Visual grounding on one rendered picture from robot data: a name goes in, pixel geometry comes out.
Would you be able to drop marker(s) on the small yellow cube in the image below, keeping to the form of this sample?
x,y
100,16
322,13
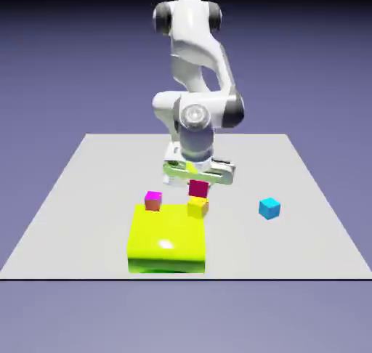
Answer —
x,y
196,207

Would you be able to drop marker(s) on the large yellow-green box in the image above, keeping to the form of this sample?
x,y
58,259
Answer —
x,y
167,238

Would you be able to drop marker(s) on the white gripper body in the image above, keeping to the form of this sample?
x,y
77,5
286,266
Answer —
x,y
216,175

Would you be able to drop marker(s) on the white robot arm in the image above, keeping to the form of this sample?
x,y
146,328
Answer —
x,y
191,62

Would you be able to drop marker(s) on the small crimson cube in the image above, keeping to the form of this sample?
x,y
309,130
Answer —
x,y
198,188

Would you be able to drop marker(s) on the small cyan cube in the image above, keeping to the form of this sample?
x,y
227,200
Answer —
x,y
269,208

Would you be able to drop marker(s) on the small magenta cube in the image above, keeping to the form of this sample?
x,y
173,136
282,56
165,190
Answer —
x,y
153,200

